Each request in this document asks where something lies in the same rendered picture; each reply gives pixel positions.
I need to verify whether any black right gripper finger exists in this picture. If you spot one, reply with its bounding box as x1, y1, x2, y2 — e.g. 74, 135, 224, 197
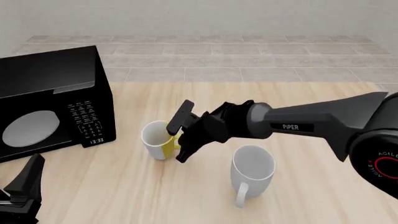
175, 139, 205, 164

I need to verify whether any yellow and white mug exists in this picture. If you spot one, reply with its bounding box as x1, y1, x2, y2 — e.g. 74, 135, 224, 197
141, 119, 184, 161

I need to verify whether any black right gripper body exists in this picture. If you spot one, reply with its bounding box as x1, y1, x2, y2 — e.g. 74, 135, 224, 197
178, 111, 233, 150

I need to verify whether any black microwave oven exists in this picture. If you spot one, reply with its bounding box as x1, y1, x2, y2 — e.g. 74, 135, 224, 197
0, 45, 118, 164

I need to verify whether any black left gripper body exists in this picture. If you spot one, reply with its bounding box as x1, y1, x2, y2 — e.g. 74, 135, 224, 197
0, 189, 43, 224

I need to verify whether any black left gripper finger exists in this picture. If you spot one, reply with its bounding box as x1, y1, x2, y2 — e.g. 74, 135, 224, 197
2, 152, 46, 202

